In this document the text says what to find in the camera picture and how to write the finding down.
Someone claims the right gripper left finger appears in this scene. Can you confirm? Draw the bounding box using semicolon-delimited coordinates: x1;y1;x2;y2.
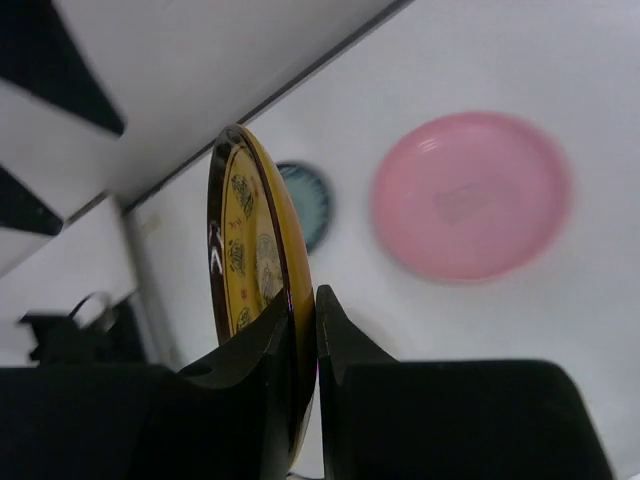
1;294;291;479

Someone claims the brown gold plate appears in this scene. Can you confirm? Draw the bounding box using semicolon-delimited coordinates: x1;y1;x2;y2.
199;125;316;479

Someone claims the dark green plate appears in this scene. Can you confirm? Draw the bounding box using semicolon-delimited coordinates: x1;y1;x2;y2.
277;161;334;255

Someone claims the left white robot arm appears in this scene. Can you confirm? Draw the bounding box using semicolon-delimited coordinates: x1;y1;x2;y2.
1;196;180;368

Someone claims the front aluminium rail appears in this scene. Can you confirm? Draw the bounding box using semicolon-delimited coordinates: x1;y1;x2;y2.
56;1;401;215

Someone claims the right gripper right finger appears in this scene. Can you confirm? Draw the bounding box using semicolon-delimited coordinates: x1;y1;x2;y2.
316;285;613;479

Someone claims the pink plastic plate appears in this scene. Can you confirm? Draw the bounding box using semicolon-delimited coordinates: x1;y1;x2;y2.
369;111;572;283

